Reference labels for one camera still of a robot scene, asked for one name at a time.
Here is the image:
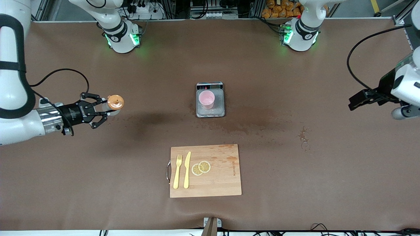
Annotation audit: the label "white power strip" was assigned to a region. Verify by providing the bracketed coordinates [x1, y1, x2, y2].
[131, 0, 164, 19]

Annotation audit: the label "clear sauce bottle orange cap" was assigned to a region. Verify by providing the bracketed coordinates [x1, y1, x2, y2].
[102, 94, 125, 116]

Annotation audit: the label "black cable bundle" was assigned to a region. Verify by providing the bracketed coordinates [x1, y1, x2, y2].
[310, 223, 420, 236]

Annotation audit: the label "black equipment box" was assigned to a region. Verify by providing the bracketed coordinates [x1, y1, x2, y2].
[190, 0, 239, 19]

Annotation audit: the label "yellow plastic fork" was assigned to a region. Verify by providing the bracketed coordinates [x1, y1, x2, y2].
[173, 154, 182, 189]

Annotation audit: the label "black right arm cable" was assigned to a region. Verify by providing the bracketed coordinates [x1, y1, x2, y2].
[30, 68, 90, 136]

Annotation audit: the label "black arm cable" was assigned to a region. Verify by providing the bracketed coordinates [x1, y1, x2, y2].
[30, 68, 90, 136]
[347, 24, 413, 99]

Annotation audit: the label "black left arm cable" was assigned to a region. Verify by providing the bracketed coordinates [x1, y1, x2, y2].
[347, 24, 413, 99]

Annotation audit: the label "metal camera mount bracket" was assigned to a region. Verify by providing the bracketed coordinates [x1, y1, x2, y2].
[203, 217, 222, 236]

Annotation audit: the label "aluminium frame rail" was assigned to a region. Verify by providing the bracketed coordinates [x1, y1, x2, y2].
[31, 0, 50, 22]
[393, 0, 420, 51]

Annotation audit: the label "brown table cover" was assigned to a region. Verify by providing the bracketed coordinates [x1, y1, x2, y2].
[0, 18, 420, 231]

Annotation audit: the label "yellow plastic knife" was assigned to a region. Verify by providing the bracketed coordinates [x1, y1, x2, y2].
[183, 151, 191, 189]

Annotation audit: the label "steel digital kitchen scale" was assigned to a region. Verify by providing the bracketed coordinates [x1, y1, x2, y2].
[196, 82, 226, 118]

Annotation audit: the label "pink plastic cup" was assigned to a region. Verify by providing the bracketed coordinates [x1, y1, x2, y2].
[199, 90, 216, 109]

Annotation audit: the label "wooden cutting board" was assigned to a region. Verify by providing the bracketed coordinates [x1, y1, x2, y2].
[166, 144, 242, 198]

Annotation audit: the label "orange snack bags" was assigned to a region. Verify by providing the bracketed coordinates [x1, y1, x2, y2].
[262, 0, 304, 19]

